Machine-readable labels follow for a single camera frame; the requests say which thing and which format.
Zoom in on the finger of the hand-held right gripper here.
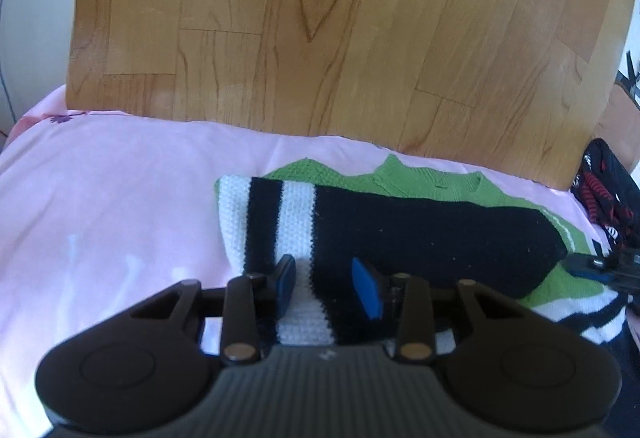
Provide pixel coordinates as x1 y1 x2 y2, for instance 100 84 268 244
565 248 640 314

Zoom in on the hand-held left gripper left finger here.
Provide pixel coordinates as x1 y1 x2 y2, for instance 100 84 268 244
127 254 297 365

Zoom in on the black red printed garment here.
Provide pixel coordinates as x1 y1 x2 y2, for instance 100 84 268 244
572 138 640 246

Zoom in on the green black white knit sweater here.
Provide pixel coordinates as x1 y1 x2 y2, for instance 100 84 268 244
214 154 632 350

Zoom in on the wood pattern vinyl sheet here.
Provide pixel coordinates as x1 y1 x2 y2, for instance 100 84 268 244
65 0 636 191

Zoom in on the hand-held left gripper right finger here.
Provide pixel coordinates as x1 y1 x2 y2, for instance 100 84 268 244
351 258 541 364

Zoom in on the pink printed bed sheet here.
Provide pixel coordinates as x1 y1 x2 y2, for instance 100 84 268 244
0 85 640 438

